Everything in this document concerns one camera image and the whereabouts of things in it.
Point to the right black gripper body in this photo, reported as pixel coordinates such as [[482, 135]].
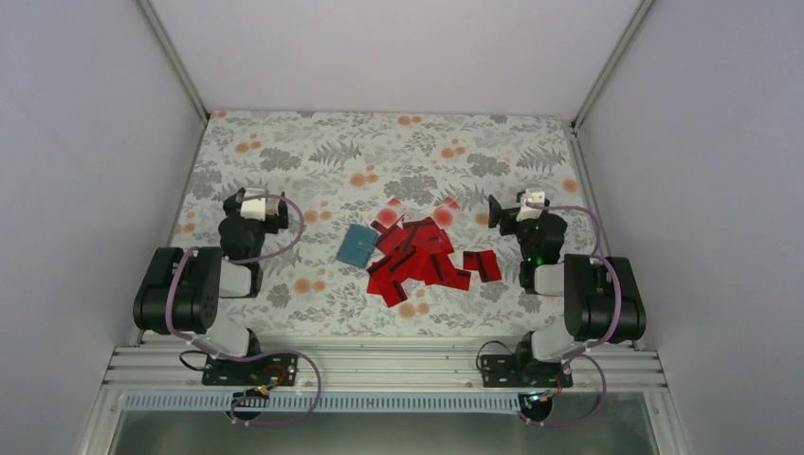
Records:
[[508, 216]]

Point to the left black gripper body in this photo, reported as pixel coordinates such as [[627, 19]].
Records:
[[274, 225]]

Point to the teal card holder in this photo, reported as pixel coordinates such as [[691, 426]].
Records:
[[358, 246]]

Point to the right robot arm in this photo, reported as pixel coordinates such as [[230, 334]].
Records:
[[601, 300]]

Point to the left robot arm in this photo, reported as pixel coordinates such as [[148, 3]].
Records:
[[180, 292]]

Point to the white red-circle card right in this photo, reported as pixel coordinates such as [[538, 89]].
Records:
[[447, 213]]

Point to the white red-circle card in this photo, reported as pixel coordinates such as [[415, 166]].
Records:
[[391, 214], [447, 213]]

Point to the red card far right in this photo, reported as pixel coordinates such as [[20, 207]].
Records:
[[484, 263]]

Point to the red card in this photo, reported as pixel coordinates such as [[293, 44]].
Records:
[[393, 293], [484, 263]]

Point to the pile of red cards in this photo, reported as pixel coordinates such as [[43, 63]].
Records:
[[418, 251]]

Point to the white red-circle card left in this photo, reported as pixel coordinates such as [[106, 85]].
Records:
[[391, 214]]

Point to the red card front bottom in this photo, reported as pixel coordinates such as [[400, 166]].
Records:
[[393, 293]]

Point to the floral table mat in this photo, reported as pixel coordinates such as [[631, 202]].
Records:
[[353, 169]]

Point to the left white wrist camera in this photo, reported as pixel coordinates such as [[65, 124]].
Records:
[[254, 204]]

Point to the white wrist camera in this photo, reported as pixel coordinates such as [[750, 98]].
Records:
[[532, 202], [254, 204]]

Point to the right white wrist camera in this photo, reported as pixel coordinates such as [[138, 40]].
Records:
[[532, 202]]

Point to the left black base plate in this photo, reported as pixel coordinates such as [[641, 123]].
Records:
[[274, 370]]

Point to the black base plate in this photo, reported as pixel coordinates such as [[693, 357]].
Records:
[[508, 372], [274, 370]]

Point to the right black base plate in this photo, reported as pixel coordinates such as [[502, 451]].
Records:
[[508, 372]]

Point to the aluminium rail frame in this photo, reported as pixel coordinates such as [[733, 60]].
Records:
[[395, 364]]

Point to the grey slotted cable duct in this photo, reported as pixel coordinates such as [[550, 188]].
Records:
[[288, 401]]

